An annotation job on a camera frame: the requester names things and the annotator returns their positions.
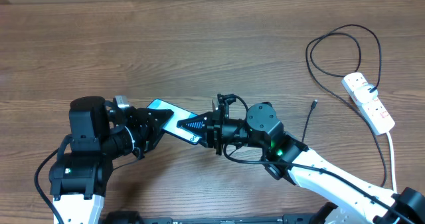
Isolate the Samsung Galaxy smartphone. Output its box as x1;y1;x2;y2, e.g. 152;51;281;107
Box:
147;99;201;145

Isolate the black USB charging cable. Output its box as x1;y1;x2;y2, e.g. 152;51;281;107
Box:
301;24;388;188

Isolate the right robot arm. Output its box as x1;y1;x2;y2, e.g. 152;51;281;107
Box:
177;102;424;223

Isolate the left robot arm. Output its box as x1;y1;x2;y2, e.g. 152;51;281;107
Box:
49;96;173;223

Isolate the white charger plug adapter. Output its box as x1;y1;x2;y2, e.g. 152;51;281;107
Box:
353;84;378;105

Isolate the white power strip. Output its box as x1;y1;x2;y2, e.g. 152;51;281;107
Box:
341;72;395;135

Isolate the white power strip cord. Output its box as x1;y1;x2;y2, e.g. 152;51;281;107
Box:
384;130;398;193

